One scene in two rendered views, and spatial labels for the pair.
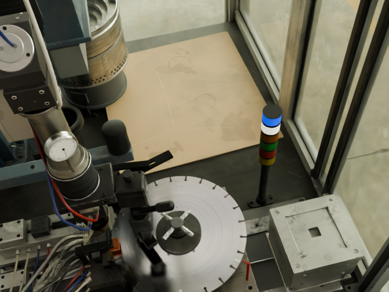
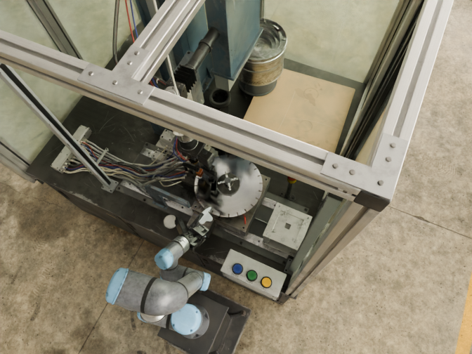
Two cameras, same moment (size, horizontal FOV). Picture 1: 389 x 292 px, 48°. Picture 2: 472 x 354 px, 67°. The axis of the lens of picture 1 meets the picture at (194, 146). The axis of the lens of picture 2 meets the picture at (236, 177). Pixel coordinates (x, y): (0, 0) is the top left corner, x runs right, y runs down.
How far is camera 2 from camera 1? 0.74 m
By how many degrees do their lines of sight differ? 23
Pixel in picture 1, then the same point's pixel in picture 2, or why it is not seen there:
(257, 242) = (268, 212)
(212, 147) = not seen: hidden behind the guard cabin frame
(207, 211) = (246, 184)
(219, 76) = (325, 115)
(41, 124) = not seen: hidden behind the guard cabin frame
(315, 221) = (292, 222)
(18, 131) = not seen: hidden behind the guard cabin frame
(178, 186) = (244, 164)
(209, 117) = (300, 136)
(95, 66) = (253, 76)
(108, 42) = (266, 68)
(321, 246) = (284, 233)
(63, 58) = (219, 80)
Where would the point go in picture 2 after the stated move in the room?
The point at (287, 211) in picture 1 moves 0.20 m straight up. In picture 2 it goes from (284, 208) to (288, 193)
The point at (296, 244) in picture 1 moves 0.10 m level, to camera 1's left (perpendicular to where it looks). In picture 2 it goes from (274, 225) to (257, 213)
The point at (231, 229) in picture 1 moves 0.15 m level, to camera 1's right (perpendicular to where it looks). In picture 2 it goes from (250, 199) to (277, 215)
